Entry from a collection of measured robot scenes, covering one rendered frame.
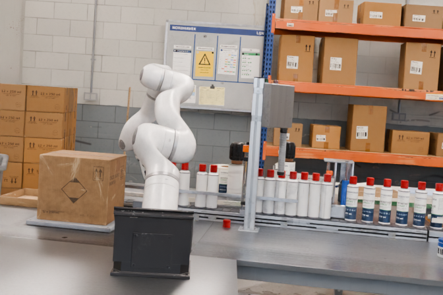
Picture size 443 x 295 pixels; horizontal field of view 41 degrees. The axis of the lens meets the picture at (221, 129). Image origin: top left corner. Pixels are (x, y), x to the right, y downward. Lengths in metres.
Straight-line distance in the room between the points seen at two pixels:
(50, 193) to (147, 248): 0.77
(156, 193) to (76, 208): 0.60
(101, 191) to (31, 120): 3.54
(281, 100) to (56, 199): 1.04
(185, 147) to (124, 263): 0.49
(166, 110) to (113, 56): 5.03
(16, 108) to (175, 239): 4.25
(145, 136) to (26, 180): 3.98
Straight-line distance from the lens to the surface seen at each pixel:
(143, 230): 1.87
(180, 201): 2.79
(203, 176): 2.75
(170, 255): 1.88
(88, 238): 2.35
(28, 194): 3.21
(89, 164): 2.46
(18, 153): 6.00
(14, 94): 5.97
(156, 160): 2.06
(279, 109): 2.59
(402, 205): 2.76
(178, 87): 2.38
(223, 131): 7.13
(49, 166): 2.53
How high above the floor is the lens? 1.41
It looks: 3 degrees down
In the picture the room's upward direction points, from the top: 4 degrees clockwise
